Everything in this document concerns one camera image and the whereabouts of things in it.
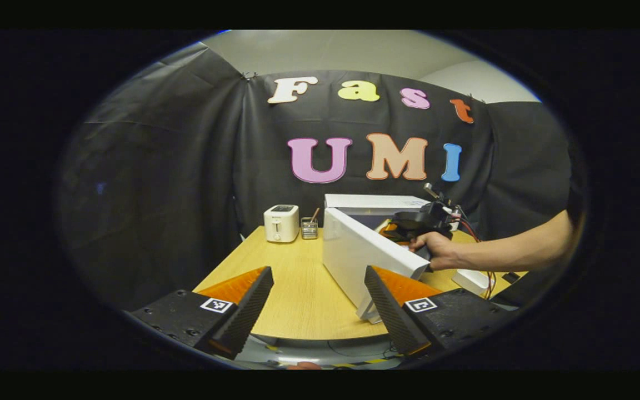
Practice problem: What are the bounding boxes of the black backdrop cloth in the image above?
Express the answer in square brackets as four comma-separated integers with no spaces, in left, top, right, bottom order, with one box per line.
[59,42,573,312]

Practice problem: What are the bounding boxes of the red and black cable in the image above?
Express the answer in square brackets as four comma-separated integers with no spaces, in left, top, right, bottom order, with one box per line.
[453,214,497,301]

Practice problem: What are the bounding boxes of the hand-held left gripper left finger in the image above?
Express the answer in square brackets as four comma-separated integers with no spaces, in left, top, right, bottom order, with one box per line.
[126,266,274,360]

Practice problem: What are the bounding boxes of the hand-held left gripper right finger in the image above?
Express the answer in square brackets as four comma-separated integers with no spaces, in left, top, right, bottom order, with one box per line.
[364,265,521,357]

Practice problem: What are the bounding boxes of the white microwave oven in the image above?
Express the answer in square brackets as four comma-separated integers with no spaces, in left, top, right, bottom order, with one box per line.
[323,193,459,324]

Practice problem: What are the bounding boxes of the white toaster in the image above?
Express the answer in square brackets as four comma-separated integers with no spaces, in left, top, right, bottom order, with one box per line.
[263,204,301,243]

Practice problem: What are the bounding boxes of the white rectangular tray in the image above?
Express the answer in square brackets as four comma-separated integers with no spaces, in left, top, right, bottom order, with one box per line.
[451,268,490,296]

